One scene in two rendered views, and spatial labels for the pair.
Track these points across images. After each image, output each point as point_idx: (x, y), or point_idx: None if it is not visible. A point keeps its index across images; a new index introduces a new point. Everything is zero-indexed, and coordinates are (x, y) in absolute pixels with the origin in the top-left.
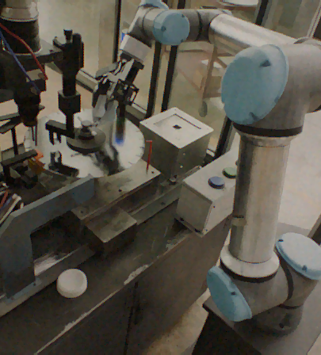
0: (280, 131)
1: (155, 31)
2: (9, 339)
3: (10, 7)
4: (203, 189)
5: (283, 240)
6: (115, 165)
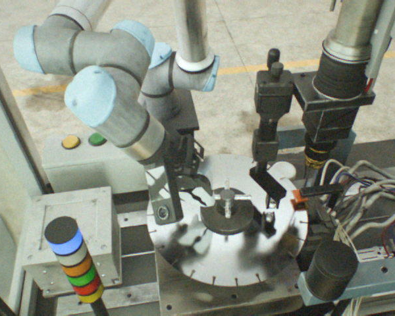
0: None
1: (152, 54)
2: None
3: None
4: None
5: (159, 56)
6: (219, 162)
